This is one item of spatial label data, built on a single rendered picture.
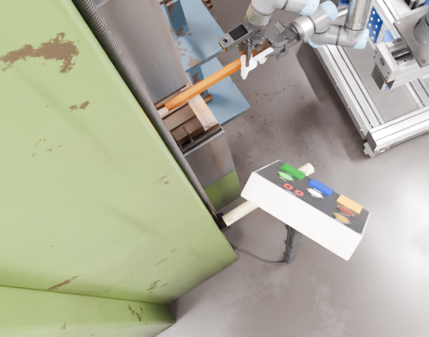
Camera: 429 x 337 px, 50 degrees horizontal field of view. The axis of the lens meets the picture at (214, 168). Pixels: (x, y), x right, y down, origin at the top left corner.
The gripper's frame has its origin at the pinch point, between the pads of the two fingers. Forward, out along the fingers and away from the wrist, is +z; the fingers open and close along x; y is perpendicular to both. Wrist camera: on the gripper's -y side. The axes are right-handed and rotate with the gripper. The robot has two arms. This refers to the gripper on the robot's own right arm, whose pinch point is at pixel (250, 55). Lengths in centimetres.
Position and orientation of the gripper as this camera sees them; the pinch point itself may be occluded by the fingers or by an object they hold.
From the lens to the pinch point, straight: 167.2
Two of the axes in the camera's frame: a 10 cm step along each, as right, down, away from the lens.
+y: 1.3, 3.0, 9.5
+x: -5.1, -8.0, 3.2
